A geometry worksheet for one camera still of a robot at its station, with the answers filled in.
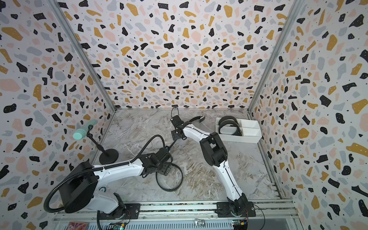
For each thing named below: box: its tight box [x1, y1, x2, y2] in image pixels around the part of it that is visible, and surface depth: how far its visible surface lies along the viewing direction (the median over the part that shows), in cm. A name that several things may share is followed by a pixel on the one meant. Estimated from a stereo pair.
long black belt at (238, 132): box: [218, 120, 242, 137], surface depth 102 cm
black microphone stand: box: [86, 132, 119, 165], surface depth 93 cm
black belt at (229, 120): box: [218, 115, 241, 130], surface depth 105 cm
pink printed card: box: [66, 221, 89, 230], surface depth 69 cm
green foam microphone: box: [72, 119, 98, 140], surface depth 66 cm
